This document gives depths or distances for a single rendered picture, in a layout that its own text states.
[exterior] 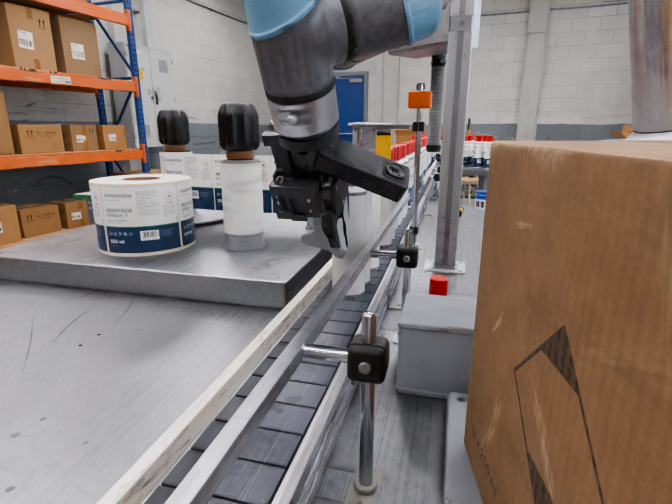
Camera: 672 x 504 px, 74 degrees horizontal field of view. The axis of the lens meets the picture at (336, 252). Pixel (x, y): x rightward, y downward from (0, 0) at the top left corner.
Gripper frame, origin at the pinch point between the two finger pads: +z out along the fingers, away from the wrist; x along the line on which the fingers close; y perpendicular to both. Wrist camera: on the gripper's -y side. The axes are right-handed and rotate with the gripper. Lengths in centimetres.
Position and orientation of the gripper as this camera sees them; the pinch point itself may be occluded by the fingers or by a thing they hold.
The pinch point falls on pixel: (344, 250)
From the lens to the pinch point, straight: 64.1
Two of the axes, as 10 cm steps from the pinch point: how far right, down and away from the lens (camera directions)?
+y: -9.7, -0.7, 2.4
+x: -2.2, 7.1, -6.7
